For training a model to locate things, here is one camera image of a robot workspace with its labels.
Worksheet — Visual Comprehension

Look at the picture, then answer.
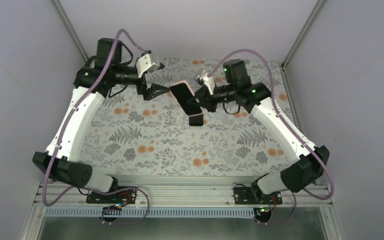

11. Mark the black phone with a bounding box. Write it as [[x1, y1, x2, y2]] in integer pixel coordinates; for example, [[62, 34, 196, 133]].
[[188, 114, 204, 127], [170, 82, 202, 116]]

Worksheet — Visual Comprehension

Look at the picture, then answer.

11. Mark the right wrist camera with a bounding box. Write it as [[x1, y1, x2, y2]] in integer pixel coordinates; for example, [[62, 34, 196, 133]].
[[195, 69, 217, 96]]

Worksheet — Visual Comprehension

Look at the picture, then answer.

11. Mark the clear phone case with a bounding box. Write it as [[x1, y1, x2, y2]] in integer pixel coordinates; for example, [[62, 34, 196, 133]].
[[169, 99, 185, 128]]

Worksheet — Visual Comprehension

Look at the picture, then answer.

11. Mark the floral table mat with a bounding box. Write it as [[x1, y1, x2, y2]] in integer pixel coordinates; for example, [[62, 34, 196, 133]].
[[61, 56, 301, 177]]

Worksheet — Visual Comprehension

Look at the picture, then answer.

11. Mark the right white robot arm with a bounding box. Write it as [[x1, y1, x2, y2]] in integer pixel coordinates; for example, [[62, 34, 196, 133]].
[[188, 59, 330, 204]]

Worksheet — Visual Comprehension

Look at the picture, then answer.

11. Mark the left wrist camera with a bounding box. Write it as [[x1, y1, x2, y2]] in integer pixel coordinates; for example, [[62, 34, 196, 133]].
[[135, 51, 160, 78]]

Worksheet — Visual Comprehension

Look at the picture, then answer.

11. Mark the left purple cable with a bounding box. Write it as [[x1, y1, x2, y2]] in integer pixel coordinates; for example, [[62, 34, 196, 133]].
[[42, 29, 148, 207]]

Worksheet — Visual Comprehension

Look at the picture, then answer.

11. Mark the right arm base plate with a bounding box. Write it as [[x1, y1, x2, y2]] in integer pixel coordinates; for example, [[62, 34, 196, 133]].
[[233, 183, 283, 205]]

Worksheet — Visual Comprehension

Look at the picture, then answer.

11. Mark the grey slotted cable duct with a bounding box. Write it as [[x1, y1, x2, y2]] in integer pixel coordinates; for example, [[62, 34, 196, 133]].
[[44, 206, 255, 219]]

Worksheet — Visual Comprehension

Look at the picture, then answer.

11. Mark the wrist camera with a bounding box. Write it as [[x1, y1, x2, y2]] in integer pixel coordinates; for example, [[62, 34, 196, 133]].
[[135, 51, 160, 78], [195, 69, 217, 96]]

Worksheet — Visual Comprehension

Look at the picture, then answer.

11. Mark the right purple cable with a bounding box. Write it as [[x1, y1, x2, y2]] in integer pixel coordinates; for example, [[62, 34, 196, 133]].
[[208, 49, 335, 201]]

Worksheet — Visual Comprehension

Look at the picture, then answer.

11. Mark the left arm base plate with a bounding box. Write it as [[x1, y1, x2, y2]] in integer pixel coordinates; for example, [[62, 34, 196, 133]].
[[86, 186, 137, 205]]

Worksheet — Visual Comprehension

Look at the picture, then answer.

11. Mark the aluminium mounting rail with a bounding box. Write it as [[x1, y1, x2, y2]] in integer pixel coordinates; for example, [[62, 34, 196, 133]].
[[46, 175, 333, 208]]

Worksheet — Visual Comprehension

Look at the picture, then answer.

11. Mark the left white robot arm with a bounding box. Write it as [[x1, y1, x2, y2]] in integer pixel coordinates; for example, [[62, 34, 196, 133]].
[[32, 38, 169, 203]]

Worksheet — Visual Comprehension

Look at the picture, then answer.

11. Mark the purple cable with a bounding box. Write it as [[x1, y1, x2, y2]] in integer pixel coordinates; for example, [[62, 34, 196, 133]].
[[208, 49, 335, 201], [42, 29, 148, 207]]

